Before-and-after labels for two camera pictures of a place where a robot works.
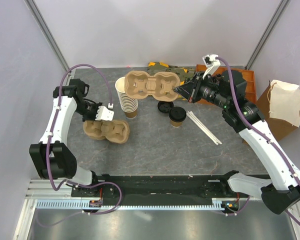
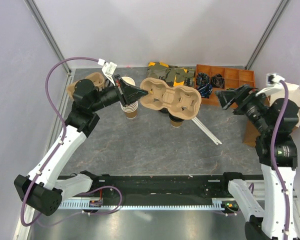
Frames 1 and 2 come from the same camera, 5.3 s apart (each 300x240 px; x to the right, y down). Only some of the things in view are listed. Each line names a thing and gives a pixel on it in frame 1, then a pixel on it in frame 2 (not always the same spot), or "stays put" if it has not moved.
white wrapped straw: (203, 127) stays put
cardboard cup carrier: (116, 131) -> (97, 78)
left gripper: (93, 118) -> (128, 94)
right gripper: (191, 90) -> (243, 94)
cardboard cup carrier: (139, 85) -> (183, 102)
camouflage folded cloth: (153, 67) stays put
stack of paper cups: (129, 105) stays put
